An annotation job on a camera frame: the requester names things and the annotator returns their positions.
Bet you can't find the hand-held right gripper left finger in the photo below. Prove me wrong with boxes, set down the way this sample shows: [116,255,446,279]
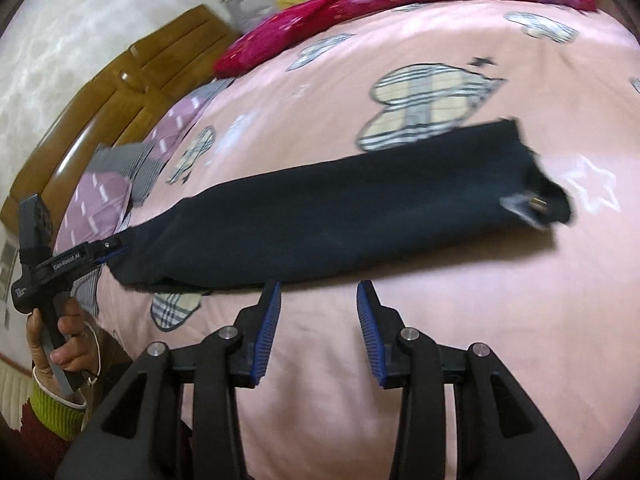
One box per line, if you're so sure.
[55,280,282,480]

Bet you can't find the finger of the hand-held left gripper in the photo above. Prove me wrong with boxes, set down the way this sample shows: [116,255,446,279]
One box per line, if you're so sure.
[88,238,126,264]

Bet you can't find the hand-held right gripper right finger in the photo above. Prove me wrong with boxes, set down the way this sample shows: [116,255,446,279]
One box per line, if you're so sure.
[356,281,581,480]

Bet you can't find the dark navy pants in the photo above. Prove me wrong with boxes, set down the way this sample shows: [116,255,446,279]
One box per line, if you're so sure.
[108,118,573,294]

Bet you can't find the person's left forearm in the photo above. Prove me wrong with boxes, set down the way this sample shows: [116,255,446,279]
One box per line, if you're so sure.
[0,366,89,480]

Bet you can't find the person's left hand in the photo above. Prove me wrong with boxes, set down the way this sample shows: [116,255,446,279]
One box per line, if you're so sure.
[27,298,102,381]

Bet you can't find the purple grey patchwork pillow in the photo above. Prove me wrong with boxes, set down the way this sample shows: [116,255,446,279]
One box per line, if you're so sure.
[53,78,236,317]

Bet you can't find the pink butterfly print bed sheet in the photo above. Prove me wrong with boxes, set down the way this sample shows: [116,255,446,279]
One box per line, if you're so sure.
[95,0,640,480]

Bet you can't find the brown wooden headboard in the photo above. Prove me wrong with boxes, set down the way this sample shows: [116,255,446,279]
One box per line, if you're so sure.
[0,4,244,239]

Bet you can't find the red floral blanket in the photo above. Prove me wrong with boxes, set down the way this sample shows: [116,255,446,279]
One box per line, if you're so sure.
[214,0,599,79]

